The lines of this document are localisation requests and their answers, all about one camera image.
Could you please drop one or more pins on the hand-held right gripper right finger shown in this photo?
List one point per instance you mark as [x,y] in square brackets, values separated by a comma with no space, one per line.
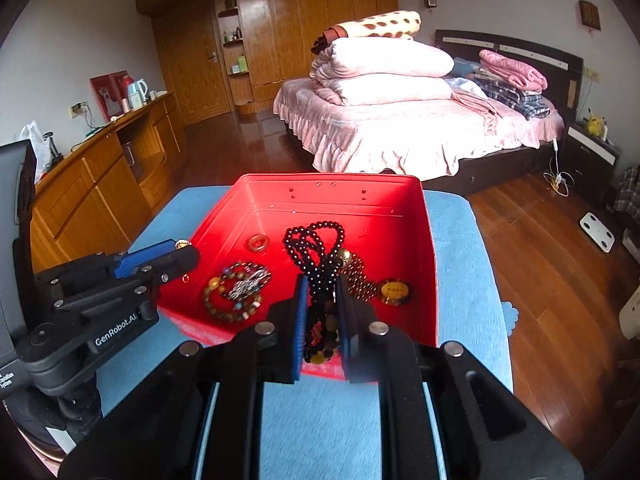
[342,320]

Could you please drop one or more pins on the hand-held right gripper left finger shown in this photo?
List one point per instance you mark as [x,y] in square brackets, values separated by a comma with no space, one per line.
[301,320]

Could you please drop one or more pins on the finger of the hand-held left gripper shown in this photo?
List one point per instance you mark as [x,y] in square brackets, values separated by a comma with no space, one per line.
[142,259]
[175,262]

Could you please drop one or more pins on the red tin box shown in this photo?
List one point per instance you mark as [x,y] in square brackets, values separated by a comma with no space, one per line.
[390,240]

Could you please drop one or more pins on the person's left hand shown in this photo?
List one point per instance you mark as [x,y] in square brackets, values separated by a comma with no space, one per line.
[80,410]

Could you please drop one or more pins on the wooden sideboard cabinet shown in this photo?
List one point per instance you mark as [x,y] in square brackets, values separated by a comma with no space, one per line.
[100,185]

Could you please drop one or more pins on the blue tablecloth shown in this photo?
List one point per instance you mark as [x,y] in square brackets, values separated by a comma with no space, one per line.
[465,285]

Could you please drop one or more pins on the white plastic bag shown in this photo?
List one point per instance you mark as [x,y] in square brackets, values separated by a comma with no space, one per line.
[35,145]

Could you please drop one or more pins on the white electric kettle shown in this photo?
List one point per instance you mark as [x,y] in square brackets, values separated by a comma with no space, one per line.
[136,94]

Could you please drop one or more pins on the red gift box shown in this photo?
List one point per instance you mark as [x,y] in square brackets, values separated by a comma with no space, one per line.
[102,97]

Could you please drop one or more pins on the wooden door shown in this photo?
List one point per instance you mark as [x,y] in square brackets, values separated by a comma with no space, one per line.
[195,75]

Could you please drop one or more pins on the bed with pink bedspread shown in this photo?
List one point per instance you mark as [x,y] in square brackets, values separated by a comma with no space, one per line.
[400,135]

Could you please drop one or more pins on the large pink folded quilt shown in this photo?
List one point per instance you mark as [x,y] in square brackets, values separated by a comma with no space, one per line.
[390,90]
[390,57]

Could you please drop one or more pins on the white bathroom scale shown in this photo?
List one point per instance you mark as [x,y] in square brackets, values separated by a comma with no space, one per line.
[602,232]

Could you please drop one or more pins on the light blue cloth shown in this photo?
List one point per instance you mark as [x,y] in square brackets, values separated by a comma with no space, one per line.
[462,72]

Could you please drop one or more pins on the wooden wardrobe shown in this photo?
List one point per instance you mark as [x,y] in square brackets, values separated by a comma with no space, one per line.
[310,20]

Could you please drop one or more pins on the plaid folded clothes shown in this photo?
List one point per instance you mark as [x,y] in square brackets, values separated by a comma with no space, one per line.
[530,102]

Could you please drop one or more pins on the dark nightstand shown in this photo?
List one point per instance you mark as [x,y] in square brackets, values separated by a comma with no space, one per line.
[590,170]

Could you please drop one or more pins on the spotted cream blanket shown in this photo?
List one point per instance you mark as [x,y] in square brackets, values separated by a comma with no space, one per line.
[385,22]

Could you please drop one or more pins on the small pink folded blanket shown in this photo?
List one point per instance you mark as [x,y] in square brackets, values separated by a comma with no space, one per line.
[515,72]

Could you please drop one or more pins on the plaid bag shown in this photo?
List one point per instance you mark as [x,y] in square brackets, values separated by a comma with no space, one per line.
[629,190]

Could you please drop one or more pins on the yellow plush toy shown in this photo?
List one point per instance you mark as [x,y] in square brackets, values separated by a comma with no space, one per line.
[595,124]

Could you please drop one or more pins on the dark wooden headboard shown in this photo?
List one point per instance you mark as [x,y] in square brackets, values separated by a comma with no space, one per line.
[570,90]

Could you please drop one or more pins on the wall socket above sideboard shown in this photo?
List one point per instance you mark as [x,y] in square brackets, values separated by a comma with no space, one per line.
[78,110]

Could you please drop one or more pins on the wall socket by headboard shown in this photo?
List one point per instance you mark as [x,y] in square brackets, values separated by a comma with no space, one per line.
[592,74]

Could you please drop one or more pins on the brown framed wall ornament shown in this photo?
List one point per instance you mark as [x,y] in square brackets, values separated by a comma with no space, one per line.
[590,15]

